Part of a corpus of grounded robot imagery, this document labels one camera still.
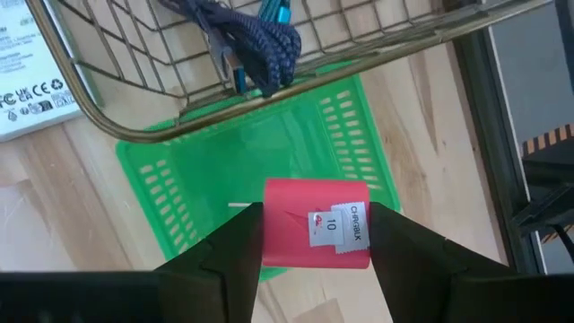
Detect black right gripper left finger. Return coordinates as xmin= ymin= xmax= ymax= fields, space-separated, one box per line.
xmin=154 ymin=201 xmax=265 ymax=323

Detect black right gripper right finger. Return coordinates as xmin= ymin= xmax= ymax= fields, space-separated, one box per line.
xmin=370 ymin=201 xmax=517 ymax=323

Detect red wall charger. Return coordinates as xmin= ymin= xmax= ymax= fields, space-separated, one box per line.
xmin=262 ymin=178 xmax=372 ymax=270

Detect purple braided USB cable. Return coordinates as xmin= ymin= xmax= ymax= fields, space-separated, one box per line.
xmin=159 ymin=0 xmax=302 ymax=99

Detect teal braided USB cable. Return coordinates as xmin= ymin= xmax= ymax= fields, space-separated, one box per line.
xmin=257 ymin=0 xmax=293 ymax=24

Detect white card reader box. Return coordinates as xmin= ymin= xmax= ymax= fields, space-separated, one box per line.
xmin=0 ymin=0 xmax=87 ymax=143

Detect green plastic basket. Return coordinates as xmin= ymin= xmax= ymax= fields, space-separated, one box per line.
xmin=115 ymin=74 xmax=402 ymax=282

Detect black orange-striped object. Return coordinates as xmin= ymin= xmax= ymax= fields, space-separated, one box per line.
xmin=521 ymin=123 xmax=574 ymax=246

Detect black table edge rail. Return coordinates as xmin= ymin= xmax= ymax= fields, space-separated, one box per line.
xmin=450 ymin=26 xmax=548 ymax=275

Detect gold wire basket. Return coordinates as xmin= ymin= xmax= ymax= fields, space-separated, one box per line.
xmin=26 ymin=0 xmax=552 ymax=144

